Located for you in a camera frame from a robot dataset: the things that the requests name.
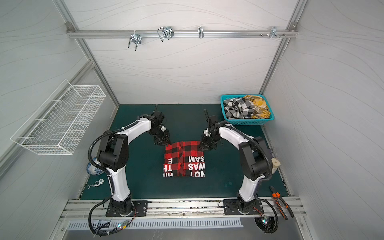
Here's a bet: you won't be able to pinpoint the red black plaid shirt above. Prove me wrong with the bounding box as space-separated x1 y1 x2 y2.
163 141 206 178

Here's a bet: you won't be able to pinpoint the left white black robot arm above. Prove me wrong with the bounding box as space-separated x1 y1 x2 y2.
88 111 171 215

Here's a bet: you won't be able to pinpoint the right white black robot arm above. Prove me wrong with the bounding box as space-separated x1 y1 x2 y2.
198 115 273 214

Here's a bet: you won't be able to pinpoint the teal plastic basket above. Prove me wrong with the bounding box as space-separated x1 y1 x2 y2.
221 95 275 126

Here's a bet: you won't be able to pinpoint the black white plaid shirt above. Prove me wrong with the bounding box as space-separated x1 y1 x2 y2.
223 98 256 119

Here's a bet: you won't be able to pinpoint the yellow plaid shirt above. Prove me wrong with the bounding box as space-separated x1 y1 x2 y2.
243 95 272 119

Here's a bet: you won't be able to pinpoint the beige cylinder object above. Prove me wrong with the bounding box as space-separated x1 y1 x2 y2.
272 158 281 174

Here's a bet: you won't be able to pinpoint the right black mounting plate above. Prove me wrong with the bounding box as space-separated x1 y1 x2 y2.
223 198 264 216

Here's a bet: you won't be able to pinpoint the black mounting plate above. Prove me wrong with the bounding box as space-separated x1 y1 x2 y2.
223 198 264 216
106 201 148 218

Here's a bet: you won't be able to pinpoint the blue white ceramic bowl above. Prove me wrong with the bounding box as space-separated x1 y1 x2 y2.
86 157 104 176

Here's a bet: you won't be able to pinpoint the small metal clamp piece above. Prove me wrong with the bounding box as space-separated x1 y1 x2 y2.
88 179 105 189

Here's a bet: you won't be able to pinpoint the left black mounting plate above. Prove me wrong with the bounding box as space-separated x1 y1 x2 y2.
106 201 148 218

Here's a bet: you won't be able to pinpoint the metal U-bolt clamp left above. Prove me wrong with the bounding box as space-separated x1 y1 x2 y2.
128 31 142 51

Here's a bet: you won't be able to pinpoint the metal u-bolt clamp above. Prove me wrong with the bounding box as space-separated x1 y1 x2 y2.
157 26 175 42
128 31 142 51

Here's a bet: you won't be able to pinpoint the orange black pliers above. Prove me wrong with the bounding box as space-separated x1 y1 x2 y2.
269 186 295 220

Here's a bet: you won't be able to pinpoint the metal U-bolt clamp middle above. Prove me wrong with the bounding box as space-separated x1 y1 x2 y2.
157 26 175 42

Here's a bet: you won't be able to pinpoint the white slotted cable duct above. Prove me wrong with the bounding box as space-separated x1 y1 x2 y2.
67 218 244 231

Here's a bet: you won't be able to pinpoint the white wire basket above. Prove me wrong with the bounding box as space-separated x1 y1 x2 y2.
10 80 106 156

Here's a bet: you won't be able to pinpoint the small metal ring clamp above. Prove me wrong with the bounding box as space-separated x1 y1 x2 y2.
198 27 204 39

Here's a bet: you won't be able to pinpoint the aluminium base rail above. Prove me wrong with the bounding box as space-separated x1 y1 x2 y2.
59 197 307 221

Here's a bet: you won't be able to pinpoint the metal bracket with bolts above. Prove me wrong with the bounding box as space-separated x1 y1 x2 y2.
260 27 287 39

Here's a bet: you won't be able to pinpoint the aluminium cross rail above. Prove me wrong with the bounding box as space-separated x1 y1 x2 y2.
67 29 299 39

